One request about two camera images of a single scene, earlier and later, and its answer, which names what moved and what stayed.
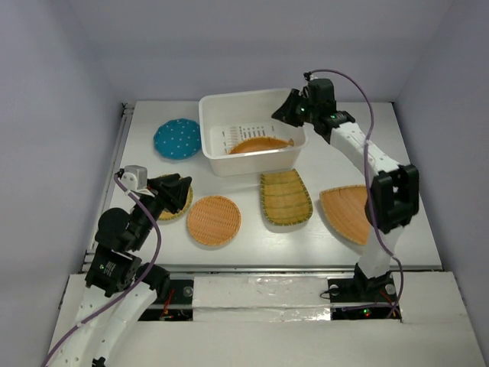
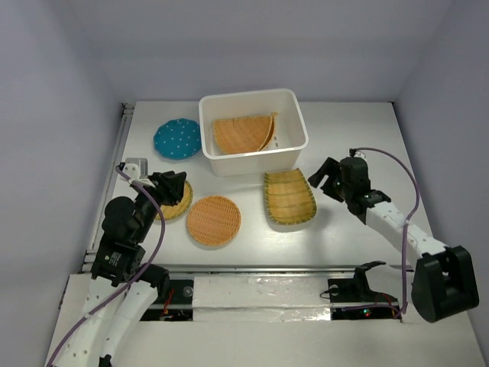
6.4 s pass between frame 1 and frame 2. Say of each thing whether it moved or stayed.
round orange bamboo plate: stayed
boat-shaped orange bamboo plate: moved
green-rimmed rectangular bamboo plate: stayed
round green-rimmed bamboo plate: stayed
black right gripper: moved
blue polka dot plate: stayed
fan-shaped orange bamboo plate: moved
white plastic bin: stayed
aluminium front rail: stayed
